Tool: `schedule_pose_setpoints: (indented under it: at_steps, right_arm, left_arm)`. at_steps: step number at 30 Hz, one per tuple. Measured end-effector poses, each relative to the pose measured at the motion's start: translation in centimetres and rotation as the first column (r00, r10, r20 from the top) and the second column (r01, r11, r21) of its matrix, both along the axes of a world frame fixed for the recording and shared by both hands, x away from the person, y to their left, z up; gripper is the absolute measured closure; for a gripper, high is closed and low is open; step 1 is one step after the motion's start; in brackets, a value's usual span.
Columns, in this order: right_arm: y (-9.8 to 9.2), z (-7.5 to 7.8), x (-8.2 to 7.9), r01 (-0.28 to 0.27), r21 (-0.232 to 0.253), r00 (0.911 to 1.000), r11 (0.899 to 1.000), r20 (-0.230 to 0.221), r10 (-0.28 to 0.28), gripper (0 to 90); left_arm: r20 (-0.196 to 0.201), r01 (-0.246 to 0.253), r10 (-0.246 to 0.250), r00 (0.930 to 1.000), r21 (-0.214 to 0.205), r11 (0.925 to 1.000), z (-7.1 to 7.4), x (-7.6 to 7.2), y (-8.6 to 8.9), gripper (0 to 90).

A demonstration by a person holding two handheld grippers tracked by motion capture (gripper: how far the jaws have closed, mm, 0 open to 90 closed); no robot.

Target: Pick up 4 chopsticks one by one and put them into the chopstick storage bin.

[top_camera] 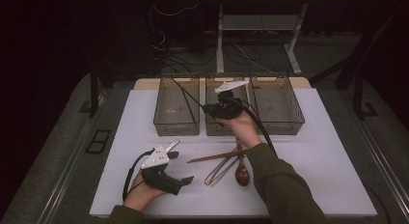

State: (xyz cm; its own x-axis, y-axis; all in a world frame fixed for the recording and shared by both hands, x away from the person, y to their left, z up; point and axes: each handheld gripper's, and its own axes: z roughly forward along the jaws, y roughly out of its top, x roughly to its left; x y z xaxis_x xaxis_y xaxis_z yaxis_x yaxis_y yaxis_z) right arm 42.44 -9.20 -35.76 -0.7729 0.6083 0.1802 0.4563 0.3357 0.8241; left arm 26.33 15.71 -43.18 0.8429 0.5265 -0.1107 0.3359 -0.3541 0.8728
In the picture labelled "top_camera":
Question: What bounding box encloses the white floor cable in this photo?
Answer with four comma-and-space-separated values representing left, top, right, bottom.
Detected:
231, 42, 275, 74

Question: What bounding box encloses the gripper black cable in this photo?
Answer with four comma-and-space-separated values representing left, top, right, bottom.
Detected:
221, 94, 279, 158
122, 149, 155, 201

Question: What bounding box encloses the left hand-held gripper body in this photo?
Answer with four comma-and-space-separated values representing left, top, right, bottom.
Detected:
141, 145, 183, 196

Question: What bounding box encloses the metal floor rail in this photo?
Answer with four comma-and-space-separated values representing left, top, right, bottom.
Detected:
353, 117, 409, 218
35, 119, 99, 224

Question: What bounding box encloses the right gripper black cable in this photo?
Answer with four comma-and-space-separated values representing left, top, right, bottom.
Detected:
221, 94, 279, 158

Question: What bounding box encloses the translucent grey plastic bin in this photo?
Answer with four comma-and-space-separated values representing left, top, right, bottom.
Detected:
204, 75, 253, 137
249, 75, 306, 136
152, 76, 201, 137

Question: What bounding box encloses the reddish brown wooden spoon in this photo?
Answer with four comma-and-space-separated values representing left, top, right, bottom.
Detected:
234, 137, 251, 187

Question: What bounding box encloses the white hanging cable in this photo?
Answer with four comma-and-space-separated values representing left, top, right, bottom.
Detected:
150, 2, 200, 17

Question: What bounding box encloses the dark angled stand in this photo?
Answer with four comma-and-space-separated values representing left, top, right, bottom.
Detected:
308, 6, 404, 90

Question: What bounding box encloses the tangle of black floor cables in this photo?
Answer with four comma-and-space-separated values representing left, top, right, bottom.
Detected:
153, 43, 218, 74

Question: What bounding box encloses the white metal desk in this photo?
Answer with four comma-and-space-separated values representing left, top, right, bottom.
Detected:
204, 0, 356, 75

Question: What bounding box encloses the person's left hand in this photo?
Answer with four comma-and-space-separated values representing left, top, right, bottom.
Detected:
123, 171, 167, 213

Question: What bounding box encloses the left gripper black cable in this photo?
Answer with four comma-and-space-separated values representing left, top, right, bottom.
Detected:
122, 149, 155, 201

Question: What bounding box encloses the black stand post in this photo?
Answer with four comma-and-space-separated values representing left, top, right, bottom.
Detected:
78, 66, 107, 119
351, 69, 380, 121

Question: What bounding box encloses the black chopstick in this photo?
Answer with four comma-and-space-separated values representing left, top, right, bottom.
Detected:
170, 76, 216, 118
182, 89, 199, 125

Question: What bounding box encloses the person's right hand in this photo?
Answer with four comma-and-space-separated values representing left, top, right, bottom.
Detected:
215, 111, 263, 150

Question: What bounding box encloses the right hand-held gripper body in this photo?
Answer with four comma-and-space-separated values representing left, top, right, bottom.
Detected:
213, 79, 251, 120

